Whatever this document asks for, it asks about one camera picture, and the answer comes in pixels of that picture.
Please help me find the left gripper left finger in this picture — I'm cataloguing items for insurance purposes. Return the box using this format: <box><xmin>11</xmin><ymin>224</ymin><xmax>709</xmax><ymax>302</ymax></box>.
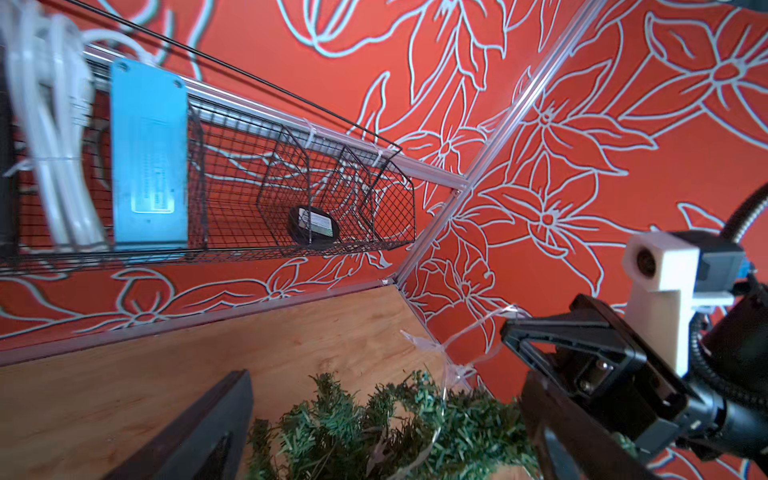
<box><xmin>104</xmin><ymin>370</ymin><xmax>253</xmax><ymax>479</ymax></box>

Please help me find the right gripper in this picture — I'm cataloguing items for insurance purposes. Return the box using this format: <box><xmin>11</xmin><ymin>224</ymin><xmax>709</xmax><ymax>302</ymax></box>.
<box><xmin>501</xmin><ymin>294</ymin><xmax>705</xmax><ymax>461</ymax></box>

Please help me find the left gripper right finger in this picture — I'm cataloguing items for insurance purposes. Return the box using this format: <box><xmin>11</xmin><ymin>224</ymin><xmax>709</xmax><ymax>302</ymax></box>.
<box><xmin>519</xmin><ymin>371</ymin><xmax>656</xmax><ymax>479</ymax></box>

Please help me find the small green christmas tree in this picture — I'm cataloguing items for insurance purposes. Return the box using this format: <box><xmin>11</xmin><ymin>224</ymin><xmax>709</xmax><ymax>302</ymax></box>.
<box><xmin>245</xmin><ymin>370</ymin><xmax>540</xmax><ymax>479</ymax></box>

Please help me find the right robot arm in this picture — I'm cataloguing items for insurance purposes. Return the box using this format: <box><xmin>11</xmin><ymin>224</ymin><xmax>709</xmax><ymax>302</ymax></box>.
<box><xmin>501</xmin><ymin>187</ymin><xmax>767</xmax><ymax>479</ymax></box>

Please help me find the black tape measure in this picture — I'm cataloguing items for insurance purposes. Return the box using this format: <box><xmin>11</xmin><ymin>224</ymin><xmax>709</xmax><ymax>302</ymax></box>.
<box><xmin>287</xmin><ymin>205</ymin><xmax>341</xmax><ymax>249</ymax></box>

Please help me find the blue power strip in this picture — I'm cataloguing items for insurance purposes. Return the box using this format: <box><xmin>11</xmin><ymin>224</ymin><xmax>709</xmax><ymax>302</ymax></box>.
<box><xmin>110</xmin><ymin>60</ymin><xmax>189</xmax><ymax>251</ymax></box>

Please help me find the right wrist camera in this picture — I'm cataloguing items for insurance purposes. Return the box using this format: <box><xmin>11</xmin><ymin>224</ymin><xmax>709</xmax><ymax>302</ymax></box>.
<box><xmin>622</xmin><ymin>230</ymin><xmax>747</xmax><ymax>377</ymax></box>

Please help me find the black wire basket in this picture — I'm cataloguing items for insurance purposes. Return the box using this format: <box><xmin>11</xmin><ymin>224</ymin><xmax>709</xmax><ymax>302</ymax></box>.
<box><xmin>0</xmin><ymin>0</ymin><xmax>418</xmax><ymax>271</ymax></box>

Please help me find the white power cord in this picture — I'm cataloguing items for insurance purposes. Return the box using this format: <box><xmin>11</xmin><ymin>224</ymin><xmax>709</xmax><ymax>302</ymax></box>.
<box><xmin>0</xmin><ymin>0</ymin><xmax>157</xmax><ymax>253</ymax></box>

